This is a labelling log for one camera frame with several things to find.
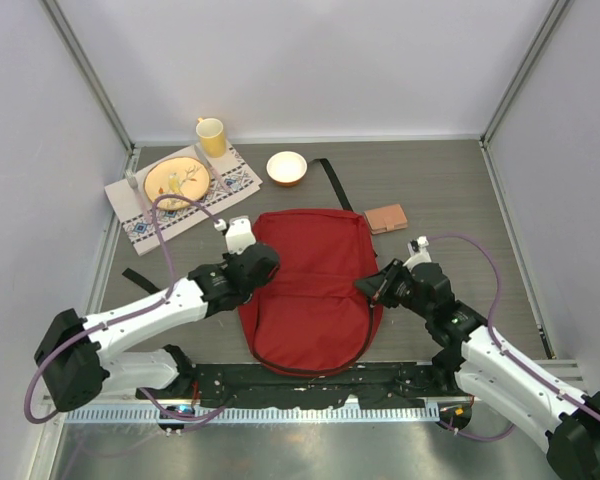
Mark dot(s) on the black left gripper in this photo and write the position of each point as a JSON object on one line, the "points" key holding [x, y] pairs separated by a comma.
{"points": [[229, 256]]}

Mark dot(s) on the yellow mug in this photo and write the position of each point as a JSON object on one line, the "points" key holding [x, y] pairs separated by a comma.
{"points": [[211, 134]]}

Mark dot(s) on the yellow bird plate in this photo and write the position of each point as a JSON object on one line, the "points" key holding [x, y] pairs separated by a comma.
{"points": [[183, 176]]}

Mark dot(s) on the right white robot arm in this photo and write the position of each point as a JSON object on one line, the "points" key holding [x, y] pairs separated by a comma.
{"points": [[560, 418]]}

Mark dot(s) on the orange white bowl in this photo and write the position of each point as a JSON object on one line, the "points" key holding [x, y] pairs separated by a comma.
{"points": [[286, 168]]}

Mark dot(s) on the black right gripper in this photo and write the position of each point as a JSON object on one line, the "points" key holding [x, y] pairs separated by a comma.
{"points": [[379, 286]]}

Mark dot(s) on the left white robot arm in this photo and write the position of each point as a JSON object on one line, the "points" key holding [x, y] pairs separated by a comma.
{"points": [[76, 353]]}

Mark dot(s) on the pink handled knife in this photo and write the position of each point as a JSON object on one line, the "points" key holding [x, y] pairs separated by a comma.
{"points": [[217, 176]]}

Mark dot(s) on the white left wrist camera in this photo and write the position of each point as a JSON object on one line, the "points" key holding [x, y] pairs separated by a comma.
{"points": [[237, 233]]}

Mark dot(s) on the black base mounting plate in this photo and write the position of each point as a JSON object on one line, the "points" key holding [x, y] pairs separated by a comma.
{"points": [[376, 385]]}

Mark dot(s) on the pink handled fork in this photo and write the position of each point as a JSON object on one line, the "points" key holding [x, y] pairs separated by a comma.
{"points": [[140, 200]]}

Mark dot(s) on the red student backpack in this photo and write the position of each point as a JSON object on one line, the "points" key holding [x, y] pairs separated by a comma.
{"points": [[310, 320]]}

